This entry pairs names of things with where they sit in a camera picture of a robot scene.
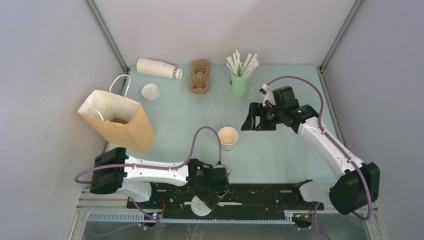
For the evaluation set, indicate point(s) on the bundle of white wrapped straws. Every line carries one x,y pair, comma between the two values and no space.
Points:
241,68

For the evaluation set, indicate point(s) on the aluminium frame post left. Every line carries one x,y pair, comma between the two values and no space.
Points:
102,25

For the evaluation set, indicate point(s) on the aluminium frame post right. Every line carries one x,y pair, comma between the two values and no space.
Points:
341,33

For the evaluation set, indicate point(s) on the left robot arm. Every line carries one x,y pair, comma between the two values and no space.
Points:
134,177

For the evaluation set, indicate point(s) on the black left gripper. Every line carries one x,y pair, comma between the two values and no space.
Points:
210,199

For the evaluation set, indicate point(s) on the single white cup lid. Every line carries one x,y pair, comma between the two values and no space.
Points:
199,208

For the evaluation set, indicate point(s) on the aluminium frame post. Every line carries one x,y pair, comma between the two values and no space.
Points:
102,25
341,33

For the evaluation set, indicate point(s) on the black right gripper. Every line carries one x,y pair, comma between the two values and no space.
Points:
257,109

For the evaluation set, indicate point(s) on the green straw holder cup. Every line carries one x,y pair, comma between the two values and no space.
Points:
239,86

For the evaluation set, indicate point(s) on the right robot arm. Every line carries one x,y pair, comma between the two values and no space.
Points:
357,182

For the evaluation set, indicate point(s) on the single white paper cup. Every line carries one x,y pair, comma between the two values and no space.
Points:
228,138

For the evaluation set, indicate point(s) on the stack of white paper cups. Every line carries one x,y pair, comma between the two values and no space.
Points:
158,68

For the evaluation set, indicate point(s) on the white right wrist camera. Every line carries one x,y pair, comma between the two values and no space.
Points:
268,97

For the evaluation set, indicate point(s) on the brown paper bag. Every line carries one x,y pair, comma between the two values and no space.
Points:
119,119

